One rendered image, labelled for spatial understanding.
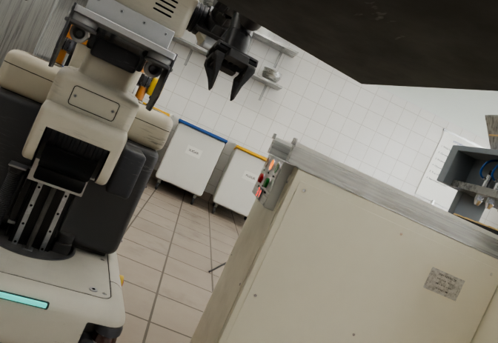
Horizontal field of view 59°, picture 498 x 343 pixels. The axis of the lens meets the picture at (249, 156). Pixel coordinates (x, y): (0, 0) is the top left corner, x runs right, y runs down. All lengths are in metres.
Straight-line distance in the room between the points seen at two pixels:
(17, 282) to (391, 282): 0.99
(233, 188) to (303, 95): 1.48
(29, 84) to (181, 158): 3.20
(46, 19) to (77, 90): 3.41
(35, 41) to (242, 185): 2.39
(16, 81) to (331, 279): 1.08
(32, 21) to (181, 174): 1.97
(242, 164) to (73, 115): 3.50
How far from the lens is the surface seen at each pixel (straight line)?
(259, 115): 5.24
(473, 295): 1.48
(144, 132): 1.50
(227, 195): 4.62
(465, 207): 1.99
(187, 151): 4.55
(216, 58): 0.94
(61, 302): 1.31
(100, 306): 1.33
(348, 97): 5.49
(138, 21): 1.21
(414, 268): 1.36
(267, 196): 1.23
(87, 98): 1.23
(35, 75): 1.49
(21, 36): 4.66
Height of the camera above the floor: 0.85
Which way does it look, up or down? 2 degrees down
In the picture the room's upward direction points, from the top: 25 degrees clockwise
